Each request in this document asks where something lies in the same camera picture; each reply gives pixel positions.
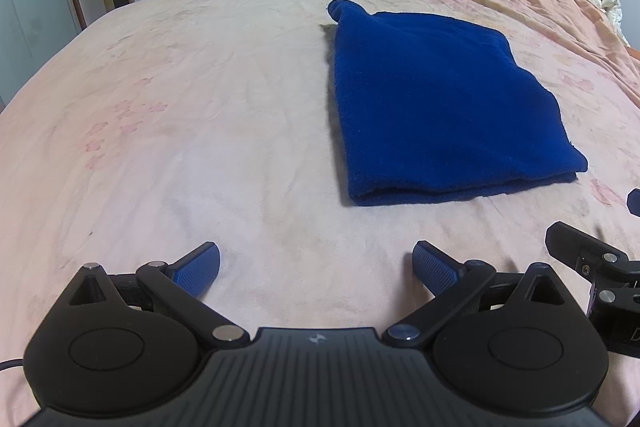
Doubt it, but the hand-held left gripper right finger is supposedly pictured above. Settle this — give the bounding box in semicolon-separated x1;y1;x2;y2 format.
384;241;571;348

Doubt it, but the blue beaded sweater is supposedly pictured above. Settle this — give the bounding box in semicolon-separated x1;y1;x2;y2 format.
325;0;589;208

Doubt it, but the orange blanket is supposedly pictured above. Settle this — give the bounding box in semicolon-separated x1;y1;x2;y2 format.
370;0;640;118

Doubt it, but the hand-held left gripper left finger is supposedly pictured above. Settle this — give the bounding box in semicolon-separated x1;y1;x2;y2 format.
67;241;251;348

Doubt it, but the pink floral bed sheet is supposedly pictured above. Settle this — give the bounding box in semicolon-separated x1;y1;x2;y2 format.
0;0;640;427

